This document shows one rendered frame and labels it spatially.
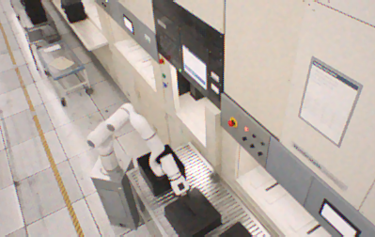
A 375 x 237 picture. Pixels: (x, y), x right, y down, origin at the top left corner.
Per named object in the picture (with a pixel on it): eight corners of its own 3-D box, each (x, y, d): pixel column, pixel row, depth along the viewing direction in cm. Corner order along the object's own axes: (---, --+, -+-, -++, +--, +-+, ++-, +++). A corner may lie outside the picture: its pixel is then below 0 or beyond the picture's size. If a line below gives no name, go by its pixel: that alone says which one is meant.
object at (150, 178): (169, 157, 269) (167, 143, 258) (187, 181, 251) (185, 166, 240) (139, 172, 260) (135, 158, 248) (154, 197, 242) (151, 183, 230)
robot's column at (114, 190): (109, 225, 312) (87, 176, 260) (120, 199, 331) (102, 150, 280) (136, 230, 306) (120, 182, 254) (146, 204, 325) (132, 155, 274)
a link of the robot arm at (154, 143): (132, 146, 207) (157, 180, 219) (154, 135, 203) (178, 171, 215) (134, 138, 215) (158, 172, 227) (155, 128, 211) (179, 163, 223)
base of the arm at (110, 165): (95, 172, 262) (89, 158, 250) (105, 154, 275) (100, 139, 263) (117, 177, 258) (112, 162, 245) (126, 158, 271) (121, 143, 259)
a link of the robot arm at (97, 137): (107, 137, 251) (93, 152, 241) (96, 126, 249) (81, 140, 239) (135, 117, 212) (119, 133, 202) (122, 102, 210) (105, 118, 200)
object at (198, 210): (164, 214, 231) (162, 204, 222) (197, 194, 242) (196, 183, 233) (187, 247, 213) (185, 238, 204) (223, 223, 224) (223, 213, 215)
